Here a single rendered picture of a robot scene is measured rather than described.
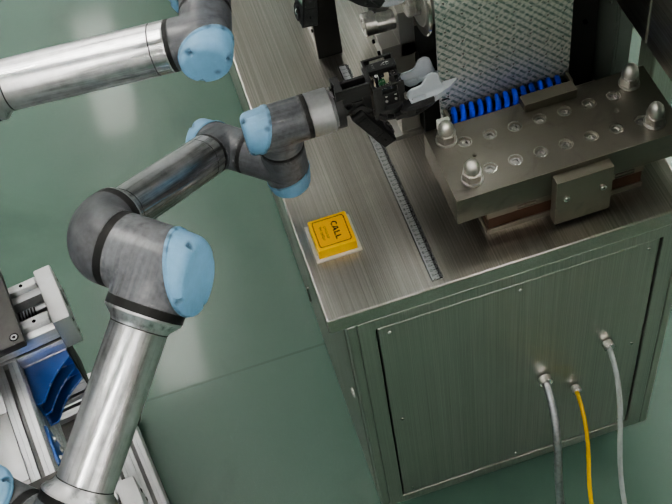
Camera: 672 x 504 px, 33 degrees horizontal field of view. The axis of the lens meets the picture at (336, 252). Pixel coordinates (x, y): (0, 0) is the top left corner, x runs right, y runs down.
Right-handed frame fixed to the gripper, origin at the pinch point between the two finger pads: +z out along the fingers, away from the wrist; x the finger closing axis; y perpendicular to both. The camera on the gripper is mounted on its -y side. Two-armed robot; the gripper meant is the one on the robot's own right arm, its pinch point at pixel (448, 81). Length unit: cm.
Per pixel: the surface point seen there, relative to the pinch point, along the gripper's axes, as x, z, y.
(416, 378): -26, -18, -47
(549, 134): -12.4, 13.0, -6.0
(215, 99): 121, -35, -109
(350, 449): -5, -31, -109
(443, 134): -8.0, -4.0, -3.1
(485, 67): -0.3, 6.5, 1.0
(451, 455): -26, -12, -84
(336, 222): -8.5, -24.3, -16.6
